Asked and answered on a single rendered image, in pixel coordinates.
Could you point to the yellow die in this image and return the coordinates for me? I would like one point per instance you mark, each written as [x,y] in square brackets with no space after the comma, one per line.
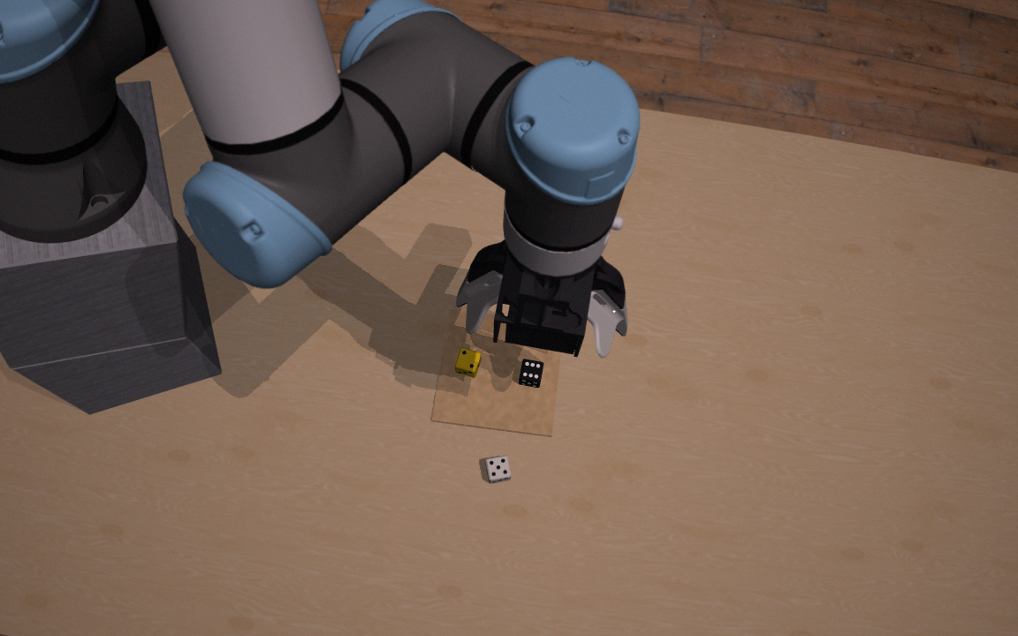
[468,362]

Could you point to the brown square mat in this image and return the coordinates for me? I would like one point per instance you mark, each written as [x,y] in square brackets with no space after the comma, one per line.
[494,399]

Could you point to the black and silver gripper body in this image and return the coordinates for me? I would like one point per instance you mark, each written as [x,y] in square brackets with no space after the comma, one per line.
[541,314]

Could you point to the grey die with black pips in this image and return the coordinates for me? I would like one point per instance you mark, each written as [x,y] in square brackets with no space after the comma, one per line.
[498,469]

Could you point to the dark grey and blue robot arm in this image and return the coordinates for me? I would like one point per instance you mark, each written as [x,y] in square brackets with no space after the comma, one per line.
[294,169]

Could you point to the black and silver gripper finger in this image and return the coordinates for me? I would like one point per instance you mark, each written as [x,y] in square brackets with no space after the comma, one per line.
[481,286]
[607,306]

